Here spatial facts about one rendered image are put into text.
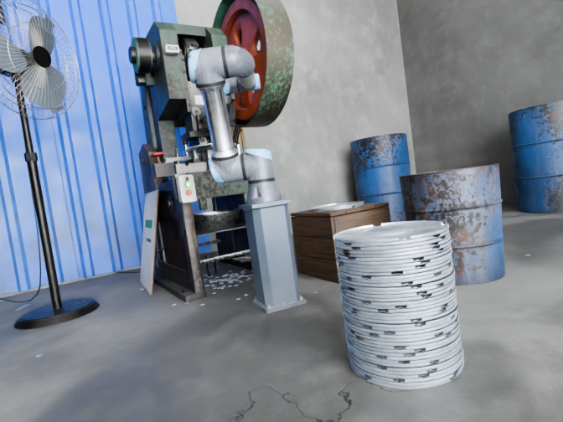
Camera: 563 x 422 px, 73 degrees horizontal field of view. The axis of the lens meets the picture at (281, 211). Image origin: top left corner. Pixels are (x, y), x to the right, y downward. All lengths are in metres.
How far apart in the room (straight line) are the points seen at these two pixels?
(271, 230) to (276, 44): 1.12
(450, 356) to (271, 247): 0.83
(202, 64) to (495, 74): 3.70
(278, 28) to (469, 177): 1.29
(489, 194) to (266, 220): 0.91
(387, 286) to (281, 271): 0.76
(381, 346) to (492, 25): 4.22
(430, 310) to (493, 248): 0.88
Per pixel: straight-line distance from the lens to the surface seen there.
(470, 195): 1.70
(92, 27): 3.64
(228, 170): 1.59
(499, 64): 4.74
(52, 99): 2.39
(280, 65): 2.26
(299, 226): 2.10
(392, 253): 0.93
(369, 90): 4.91
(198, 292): 2.01
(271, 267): 1.58
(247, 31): 2.59
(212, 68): 1.50
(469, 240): 1.72
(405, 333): 0.95
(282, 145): 3.97
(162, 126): 2.48
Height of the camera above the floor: 0.50
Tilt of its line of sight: 4 degrees down
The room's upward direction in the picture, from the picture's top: 8 degrees counter-clockwise
